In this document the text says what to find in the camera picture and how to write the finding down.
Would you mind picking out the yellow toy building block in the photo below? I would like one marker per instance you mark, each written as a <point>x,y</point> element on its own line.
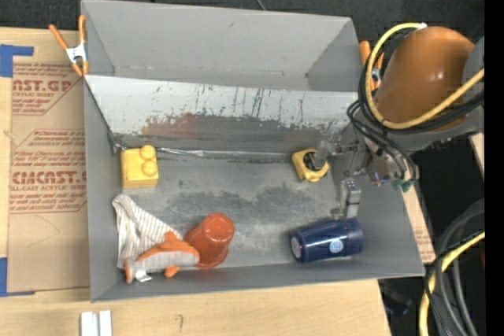
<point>138,169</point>

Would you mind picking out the dark blue can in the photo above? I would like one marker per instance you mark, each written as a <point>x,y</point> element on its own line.
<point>323,242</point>

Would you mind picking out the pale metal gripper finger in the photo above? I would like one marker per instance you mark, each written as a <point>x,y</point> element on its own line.
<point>350,196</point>
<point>342,150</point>

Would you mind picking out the yellow tape measure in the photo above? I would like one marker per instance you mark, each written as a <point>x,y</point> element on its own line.
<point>303,165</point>

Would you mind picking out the orange and white toy fish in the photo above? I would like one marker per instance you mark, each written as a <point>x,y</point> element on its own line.
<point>169,257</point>

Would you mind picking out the white striped cloth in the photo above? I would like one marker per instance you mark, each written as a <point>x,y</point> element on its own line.
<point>132,224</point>

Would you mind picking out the orange plastic cup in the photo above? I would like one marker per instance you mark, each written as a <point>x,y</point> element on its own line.
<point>210,238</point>

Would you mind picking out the grey metal bin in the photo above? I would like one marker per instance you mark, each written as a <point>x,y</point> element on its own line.
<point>244,185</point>

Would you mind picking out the brown cardboard board red print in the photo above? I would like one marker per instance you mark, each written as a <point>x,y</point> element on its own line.
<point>47,185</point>

